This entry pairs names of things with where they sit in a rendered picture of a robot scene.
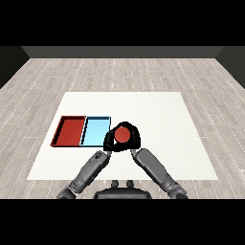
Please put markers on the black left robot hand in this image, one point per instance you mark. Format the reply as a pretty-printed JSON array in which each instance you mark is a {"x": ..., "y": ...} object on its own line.
[{"x": 109, "y": 140}]

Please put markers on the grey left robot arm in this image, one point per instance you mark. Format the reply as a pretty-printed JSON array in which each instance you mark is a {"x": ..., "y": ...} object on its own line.
[{"x": 90, "y": 170}]

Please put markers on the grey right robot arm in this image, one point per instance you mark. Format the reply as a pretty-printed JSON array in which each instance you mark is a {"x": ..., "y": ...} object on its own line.
[{"x": 156, "y": 170}]

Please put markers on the red shallow open box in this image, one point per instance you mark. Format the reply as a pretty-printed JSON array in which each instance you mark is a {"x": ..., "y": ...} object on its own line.
[{"x": 69, "y": 131}]

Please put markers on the dark grey robot body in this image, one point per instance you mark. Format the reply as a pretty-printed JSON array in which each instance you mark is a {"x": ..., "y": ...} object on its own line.
[{"x": 122, "y": 192}]

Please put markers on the light blue shallow open box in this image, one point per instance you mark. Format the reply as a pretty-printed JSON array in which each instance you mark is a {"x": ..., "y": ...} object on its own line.
[{"x": 94, "y": 131}]

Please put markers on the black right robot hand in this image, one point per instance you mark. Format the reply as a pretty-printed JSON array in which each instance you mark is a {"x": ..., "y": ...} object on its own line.
[{"x": 135, "y": 138}]

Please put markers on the red can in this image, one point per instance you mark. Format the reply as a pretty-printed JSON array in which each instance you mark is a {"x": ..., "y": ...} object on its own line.
[{"x": 122, "y": 134}]

